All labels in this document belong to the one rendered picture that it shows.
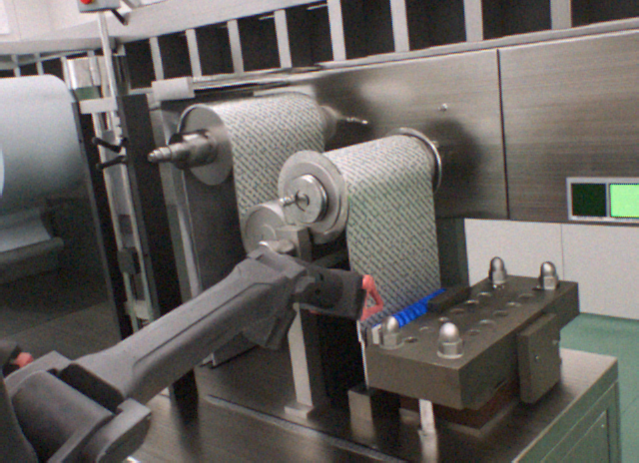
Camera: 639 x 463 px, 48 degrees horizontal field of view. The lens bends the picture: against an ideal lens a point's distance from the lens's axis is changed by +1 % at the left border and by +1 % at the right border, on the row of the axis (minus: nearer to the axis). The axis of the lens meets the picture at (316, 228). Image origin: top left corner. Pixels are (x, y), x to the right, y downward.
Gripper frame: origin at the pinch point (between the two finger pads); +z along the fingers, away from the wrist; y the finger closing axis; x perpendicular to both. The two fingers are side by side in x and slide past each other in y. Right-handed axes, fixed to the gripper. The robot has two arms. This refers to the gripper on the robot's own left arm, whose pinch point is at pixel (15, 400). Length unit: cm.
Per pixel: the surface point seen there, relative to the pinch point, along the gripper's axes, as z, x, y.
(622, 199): 14, -53, -76
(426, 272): 22, -45, -45
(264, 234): 6.9, -39.3, -21.2
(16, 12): 104, -433, 418
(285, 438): 23.3, -11.4, -29.1
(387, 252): 12, -40, -42
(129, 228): 2.1, -36.9, 3.2
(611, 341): 231, -195, -63
